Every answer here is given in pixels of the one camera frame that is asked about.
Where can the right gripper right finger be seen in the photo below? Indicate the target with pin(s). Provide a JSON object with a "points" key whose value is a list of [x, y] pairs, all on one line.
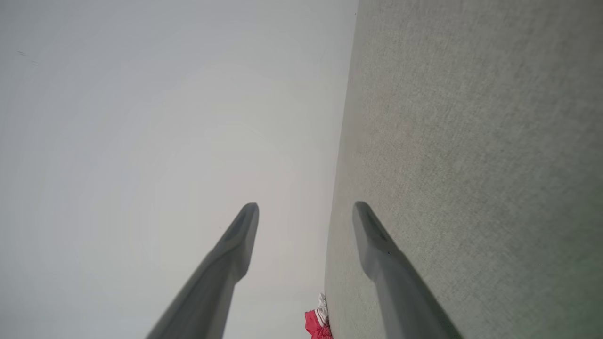
{"points": [[395, 287]]}

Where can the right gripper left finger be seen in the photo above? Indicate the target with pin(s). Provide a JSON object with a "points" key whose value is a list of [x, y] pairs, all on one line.
{"points": [[221, 273]]}

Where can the red and white garment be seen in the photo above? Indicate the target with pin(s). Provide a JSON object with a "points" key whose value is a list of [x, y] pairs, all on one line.
{"points": [[313, 326]]}

